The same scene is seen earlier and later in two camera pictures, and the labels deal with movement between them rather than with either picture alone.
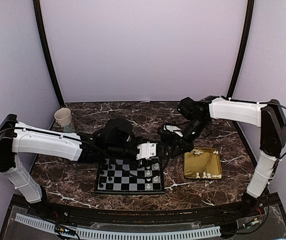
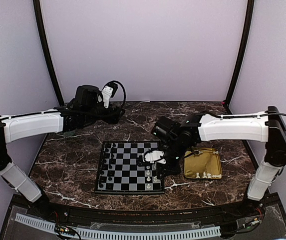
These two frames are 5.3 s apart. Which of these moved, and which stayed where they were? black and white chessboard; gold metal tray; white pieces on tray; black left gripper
Moved: black left gripper
Stayed: gold metal tray; black and white chessboard; white pieces on tray
